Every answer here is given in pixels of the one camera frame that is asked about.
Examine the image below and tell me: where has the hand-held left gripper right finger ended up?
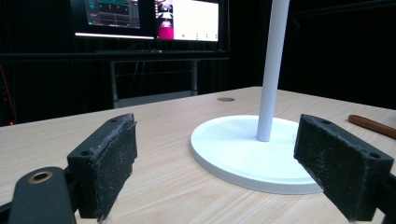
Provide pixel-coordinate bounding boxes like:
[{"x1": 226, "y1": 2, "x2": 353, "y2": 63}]
[{"x1": 293, "y1": 113, "x2": 395, "y2": 222}]

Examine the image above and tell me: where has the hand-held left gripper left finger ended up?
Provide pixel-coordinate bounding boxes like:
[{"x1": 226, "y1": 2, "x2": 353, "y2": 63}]
[{"x1": 66, "y1": 113, "x2": 138, "y2": 222}]

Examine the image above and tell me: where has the brown wooden stick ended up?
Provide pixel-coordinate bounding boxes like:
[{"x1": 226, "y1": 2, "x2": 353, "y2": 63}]
[{"x1": 347, "y1": 114, "x2": 396, "y2": 140}]

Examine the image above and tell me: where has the white stand with round base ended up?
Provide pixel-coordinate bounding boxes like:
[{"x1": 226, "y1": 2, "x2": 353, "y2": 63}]
[{"x1": 190, "y1": 0, "x2": 325, "y2": 196}]

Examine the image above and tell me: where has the computer monitor with dark screen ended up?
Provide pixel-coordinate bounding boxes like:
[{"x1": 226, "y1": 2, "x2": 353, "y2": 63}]
[{"x1": 69, "y1": 0, "x2": 157, "y2": 41}]

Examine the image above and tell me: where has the computer monitor with white screen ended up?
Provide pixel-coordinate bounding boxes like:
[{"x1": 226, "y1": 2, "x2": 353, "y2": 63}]
[{"x1": 154, "y1": 0, "x2": 220, "y2": 43}]

